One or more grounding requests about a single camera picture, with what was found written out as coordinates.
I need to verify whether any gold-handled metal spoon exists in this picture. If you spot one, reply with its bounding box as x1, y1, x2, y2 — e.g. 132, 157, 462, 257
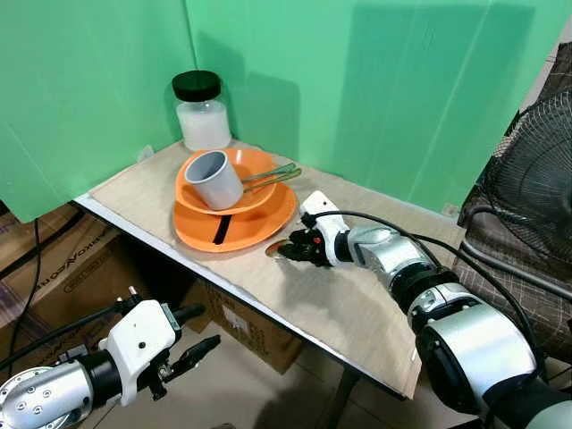
266, 240, 290, 261

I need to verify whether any orange plate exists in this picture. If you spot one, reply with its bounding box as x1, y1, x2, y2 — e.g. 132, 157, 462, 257
172, 181, 299, 254

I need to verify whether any small cardboard box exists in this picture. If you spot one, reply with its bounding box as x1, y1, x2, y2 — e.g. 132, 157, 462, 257
190, 280, 307, 374

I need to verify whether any orange bowl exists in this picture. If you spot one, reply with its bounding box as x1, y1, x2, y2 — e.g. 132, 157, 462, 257
175, 147, 279, 216

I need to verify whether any gold metal cutlery piece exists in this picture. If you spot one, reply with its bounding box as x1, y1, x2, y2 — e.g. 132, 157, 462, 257
242, 163, 297, 185
243, 169, 304, 192

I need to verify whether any black flat stick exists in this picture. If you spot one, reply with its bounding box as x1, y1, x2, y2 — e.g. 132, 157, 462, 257
214, 214, 234, 245

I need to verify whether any grey cup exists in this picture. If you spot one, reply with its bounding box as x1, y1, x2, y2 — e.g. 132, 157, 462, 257
184, 150, 246, 212

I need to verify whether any glass jar with black lid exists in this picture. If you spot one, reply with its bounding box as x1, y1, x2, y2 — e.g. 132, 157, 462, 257
172, 71, 233, 153

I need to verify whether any checked fabric chair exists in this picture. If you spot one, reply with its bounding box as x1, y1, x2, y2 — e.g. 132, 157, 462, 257
458, 43, 572, 360

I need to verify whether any black electric fan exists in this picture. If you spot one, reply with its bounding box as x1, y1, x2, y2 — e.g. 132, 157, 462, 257
481, 88, 572, 262

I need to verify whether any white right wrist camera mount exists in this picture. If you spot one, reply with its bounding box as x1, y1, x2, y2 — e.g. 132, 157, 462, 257
299, 190, 352, 267

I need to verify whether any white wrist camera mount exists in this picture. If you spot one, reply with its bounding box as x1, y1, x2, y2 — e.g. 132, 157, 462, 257
299, 190, 352, 267
105, 299, 181, 405

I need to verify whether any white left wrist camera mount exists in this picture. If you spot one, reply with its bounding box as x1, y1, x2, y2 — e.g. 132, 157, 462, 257
105, 299, 181, 405

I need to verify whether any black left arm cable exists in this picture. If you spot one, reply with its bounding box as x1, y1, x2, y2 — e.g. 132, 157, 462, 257
0, 302, 128, 373

